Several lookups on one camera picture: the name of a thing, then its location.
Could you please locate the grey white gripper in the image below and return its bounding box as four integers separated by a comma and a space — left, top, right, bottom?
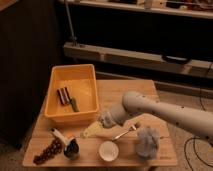
80, 109, 117, 138

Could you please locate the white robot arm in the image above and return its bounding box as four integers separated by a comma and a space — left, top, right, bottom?
82, 91, 213, 144

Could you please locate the wooden table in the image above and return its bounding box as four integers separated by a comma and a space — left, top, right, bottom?
22, 79, 179, 171

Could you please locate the brown striped block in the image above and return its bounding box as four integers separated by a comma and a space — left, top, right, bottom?
57, 87, 70, 105

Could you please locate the dark grape bunch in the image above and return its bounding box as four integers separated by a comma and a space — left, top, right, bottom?
33, 138, 63, 165

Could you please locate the yellow plastic bin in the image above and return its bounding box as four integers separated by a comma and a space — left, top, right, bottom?
44, 64, 99, 123

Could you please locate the grey crumpled cloth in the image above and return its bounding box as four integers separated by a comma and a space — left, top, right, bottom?
135, 127, 160, 160

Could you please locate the grey shelf beam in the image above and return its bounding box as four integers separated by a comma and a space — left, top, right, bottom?
63, 42, 213, 79

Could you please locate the metal pole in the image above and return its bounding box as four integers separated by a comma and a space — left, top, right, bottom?
64, 0, 77, 46

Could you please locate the green handled tool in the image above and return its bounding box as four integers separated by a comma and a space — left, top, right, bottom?
70, 98, 79, 112

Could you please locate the black handle on beam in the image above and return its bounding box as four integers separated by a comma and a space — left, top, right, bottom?
162, 55, 191, 65

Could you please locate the black cable on floor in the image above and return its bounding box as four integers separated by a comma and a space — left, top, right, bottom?
183, 61, 213, 171

